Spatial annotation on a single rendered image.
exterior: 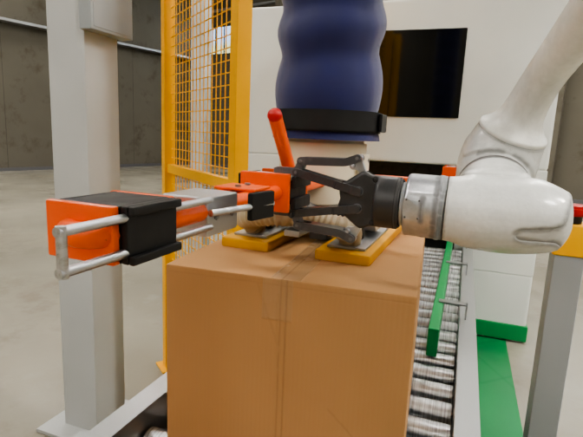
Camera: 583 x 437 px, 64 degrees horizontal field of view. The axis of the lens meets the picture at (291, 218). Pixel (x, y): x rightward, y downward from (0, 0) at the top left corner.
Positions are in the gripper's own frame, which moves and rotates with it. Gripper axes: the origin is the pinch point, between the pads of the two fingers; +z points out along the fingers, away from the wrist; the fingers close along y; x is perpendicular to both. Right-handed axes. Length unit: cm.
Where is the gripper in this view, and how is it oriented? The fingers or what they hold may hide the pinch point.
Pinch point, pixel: (272, 190)
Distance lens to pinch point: 74.1
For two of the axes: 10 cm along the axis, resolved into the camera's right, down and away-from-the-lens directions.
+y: -0.6, 9.8, 1.9
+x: 3.5, -1.5, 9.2
